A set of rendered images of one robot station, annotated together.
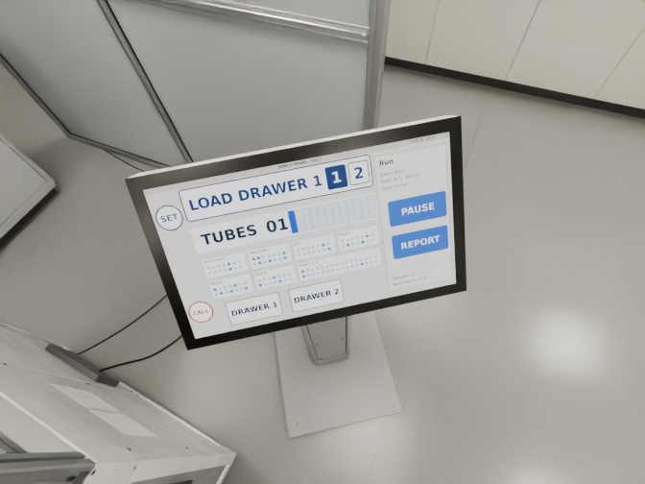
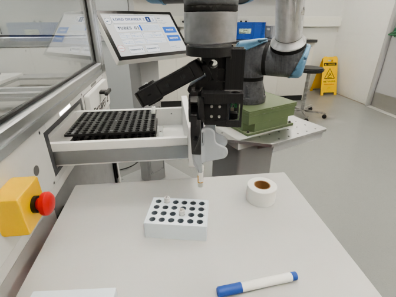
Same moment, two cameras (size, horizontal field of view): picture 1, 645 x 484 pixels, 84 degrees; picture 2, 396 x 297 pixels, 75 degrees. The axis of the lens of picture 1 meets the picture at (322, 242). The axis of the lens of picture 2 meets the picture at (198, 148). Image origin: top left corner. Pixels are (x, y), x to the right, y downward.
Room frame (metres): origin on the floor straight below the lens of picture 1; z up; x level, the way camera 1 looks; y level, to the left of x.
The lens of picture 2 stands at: (-1.20, 0.83, 1.15)
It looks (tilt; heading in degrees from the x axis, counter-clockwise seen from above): 26 degrees down; 321
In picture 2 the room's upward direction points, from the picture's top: straight up
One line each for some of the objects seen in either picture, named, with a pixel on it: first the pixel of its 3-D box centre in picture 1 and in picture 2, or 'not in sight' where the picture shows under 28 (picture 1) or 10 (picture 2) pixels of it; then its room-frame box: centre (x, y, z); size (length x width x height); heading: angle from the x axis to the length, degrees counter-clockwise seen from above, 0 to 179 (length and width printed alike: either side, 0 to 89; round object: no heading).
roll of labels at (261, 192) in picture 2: not in sight; (261, 191); (-0.89, 0.39, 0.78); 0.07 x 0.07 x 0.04
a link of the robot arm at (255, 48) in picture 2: not in sight; (251, 56); (-0.52, 0.02, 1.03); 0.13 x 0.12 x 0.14; 24
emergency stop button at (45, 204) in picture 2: not in sight; (43, 203); (-0.76, 0.81, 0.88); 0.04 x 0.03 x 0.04; 148
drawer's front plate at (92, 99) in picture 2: not in sight; (98, 100); (-0.19, 0.51, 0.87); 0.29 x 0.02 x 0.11; 148
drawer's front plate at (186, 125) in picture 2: not in sight; (187, 126); (-0.63, 0.41, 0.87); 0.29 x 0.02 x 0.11; 148
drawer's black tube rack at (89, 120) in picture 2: not in sight; (117, 131); (-0.52, 0.58, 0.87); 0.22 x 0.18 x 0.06; 58
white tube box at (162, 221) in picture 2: not in sight; (178, 217); (-0.84, 0.59, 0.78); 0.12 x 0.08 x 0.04; 47
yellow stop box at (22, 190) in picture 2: not in sight; (22, 205); (-0.75, 0.84, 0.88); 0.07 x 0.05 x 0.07; 148
